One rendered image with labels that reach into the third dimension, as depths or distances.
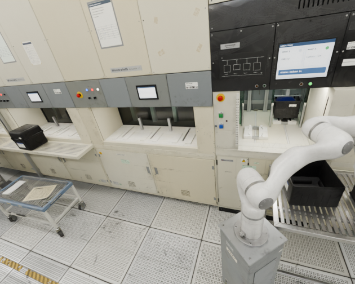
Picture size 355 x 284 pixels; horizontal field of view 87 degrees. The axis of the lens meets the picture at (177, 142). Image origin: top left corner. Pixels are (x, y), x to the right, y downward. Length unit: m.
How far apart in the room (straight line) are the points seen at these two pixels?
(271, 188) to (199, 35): 1.07
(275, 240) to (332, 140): 0.65
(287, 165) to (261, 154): 0.79
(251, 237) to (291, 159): 0.52
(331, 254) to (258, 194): 1.45
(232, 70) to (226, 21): 0.30
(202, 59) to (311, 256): 1.90
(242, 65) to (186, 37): 0.44
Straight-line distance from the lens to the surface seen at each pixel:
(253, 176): 1.01
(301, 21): 1.45
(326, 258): 2.28
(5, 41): 2.76
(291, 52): 1.46
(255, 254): 1.25
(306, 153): 0.99
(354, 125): 1.10
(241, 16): 1.43
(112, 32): 1.77
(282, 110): 2.14
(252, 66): 1.46
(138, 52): 1.67
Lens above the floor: 1.86
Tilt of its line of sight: 31 degrees down
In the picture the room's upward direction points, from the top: 10 degrees counter-clockwise
